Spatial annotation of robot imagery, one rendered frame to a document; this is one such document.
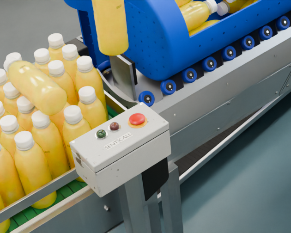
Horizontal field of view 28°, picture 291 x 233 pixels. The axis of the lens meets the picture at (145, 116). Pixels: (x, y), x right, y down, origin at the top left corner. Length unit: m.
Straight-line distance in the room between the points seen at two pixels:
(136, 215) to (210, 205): 1.11
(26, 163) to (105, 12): 0.38
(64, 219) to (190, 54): 0.53
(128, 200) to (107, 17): 0.43
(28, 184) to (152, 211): 0.86
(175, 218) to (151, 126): 0.77
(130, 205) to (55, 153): 0.22
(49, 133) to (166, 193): 0.65
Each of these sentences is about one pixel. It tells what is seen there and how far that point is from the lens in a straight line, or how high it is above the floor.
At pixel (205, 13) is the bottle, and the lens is 1.59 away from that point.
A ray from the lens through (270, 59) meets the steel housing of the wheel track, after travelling 1.83.
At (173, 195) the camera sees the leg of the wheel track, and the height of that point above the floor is 0.51.
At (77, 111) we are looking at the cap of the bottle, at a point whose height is 1.11.
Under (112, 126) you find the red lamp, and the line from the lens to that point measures 1.27.
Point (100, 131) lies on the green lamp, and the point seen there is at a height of 1.11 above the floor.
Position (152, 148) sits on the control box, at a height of 1.05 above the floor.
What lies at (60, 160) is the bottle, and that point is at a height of 0.98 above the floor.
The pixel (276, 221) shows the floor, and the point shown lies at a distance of 2.49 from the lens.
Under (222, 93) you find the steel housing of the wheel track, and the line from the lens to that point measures 1.72.
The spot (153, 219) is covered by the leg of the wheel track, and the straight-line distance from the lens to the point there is 2.17.
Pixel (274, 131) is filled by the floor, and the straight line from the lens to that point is 2.86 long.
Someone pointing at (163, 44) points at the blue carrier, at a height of 1.11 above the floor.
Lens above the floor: 1.95
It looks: 41 degrees down
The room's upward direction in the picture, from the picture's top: 7 degrees counter-clockwise
